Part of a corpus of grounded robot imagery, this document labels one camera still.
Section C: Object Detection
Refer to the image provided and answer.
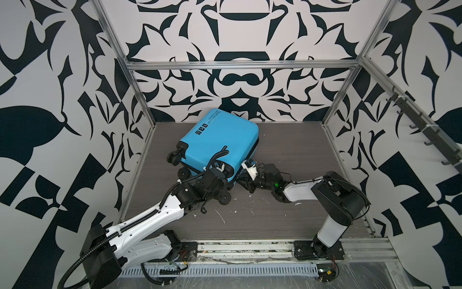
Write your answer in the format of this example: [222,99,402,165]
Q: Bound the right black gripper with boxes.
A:
[235,172,276,195]

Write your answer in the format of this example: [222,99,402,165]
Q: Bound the blue hard-shell suitcase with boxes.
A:
[167,108,259,205]

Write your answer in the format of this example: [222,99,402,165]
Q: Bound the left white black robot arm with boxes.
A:
[57,146,230,289]

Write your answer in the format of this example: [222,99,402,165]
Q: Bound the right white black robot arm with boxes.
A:
[237,160,371,261]

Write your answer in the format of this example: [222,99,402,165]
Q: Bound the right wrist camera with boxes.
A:
[241,159,258,181]

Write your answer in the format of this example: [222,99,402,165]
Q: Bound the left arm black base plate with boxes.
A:
[161,242,199,262]

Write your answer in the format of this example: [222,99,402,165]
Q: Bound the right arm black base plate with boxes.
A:
[294,240,345,261]

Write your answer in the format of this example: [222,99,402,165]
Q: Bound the white slotted cable duct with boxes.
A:
[122,263,320,278]

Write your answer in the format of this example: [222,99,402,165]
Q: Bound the black wall hook rack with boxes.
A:
[386,86,462,174]

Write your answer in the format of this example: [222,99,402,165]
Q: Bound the aluminium frame rails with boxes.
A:
[96,1,462,237]

